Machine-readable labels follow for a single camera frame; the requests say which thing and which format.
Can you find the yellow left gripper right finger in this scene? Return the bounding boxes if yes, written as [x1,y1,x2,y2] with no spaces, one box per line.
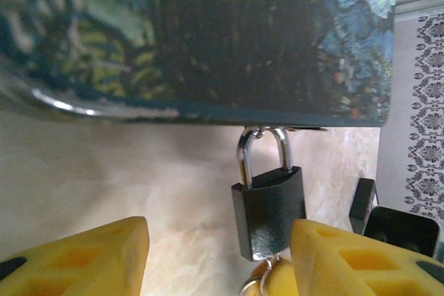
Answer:
[289,218,444,296]

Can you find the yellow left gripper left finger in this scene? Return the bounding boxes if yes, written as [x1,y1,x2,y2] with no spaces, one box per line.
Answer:
[0,216,150,296]

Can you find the black padlock silver shackle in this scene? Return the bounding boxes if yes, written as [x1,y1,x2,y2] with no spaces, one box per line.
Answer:
[230,125,308,262]

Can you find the dark tin box starry print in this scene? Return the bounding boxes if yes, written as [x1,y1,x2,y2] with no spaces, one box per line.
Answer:
[0,0,397,129]

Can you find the aluminium frame post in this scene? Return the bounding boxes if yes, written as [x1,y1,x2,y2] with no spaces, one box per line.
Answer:
[393,0,444,23]

